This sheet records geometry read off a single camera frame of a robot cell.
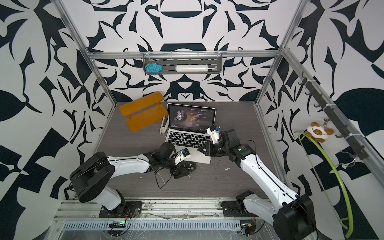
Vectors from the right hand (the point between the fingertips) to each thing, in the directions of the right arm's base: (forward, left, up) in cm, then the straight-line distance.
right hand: (197, 147), depth 76 cm
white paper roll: (+43, +2, +17) cm, 46 cm away
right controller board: (-32, -24, -20) cm, 45 cm away
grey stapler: (+27, +22, -19) cm, 40 cm away
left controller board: (-30, +39, -20) cm, 53 cm away
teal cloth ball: (+45, +25, +17) cm, 54 cm away
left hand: (-3, +7, -14) cm, 16 cm away
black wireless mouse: (-4, +4, -15) cm, 16 cm away
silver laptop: (+25, +6, -17) cm, 31 cm away
